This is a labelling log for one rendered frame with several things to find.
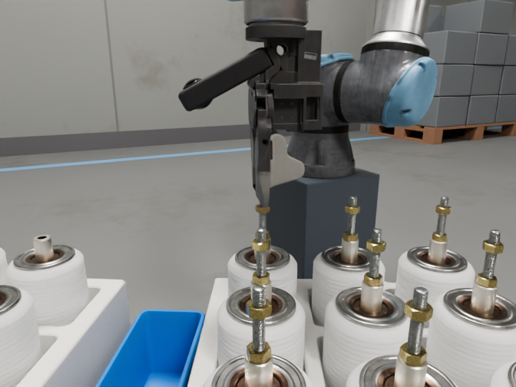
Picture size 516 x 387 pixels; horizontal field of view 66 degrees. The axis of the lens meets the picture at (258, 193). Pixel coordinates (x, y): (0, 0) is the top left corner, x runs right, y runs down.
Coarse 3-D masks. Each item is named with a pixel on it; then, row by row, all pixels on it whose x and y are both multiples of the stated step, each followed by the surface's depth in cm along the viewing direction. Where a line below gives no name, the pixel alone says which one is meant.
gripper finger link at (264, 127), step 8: (256, 104) 46; (256, 112) 45; (264, 112) 44; (256, 120) 45; (264, 120) 44; (256, 128) 46; (264, 128) 44; (264, 136) 44; (264, 144) 45; (264, 152) 45; (264, 160) 46; (264, 168) 46
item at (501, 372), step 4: (504, 364) 34; (508, 364) 34; (500, 368) 34; (504, 368) 34; (508, 368) 34; (496, 372) 34; (500, 372) 33; (504, 372) 33; (492, 376) 34; (496, 376) 33; (500, 376) 33; (504, 376) 33; (492, 380) 33; (496, 380) 33; (500, 380) 32; (504, 380) 32; (492, 384) 33; (496, 384) 32; (500, 384) 32; (504, 384) 32; (508, 384) 32
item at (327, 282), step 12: (324, 264) 52; (324, 276) 51; (336, 276) 50; (348, 276) 50; (360, 276) 50; (384, 276) 53; (324, 288) 52; (336, 288) 50; (348, 288) 50; (312, 300) 56; (324, 300) 52; (312, 312) 56; (324, 312) 52
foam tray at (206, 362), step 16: (224, 288) 60; (304, 288) 60; (384, 288) 60; (304, 304) 56; (208, 320) 52; (208, 336) 49; (320, 336) 49; (208, 352) 46; (304, 352) 46; (320, 352) 50; (192, 368) 44; (208, 368) 44; (304, 368) 45; (320, 368) 44; (192, 384) 41; (320, 384) 41
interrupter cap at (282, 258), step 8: (248, 248) 57; (272, 248) 57; (280, 248) 56; (240, 256) 54; (248, 256) 54; (272, 256) 55; (280, 256) 54; (288, 256) 54; (240, 264) 52; (248, 264) 52; (272, 264) 52; (280, 264) 51
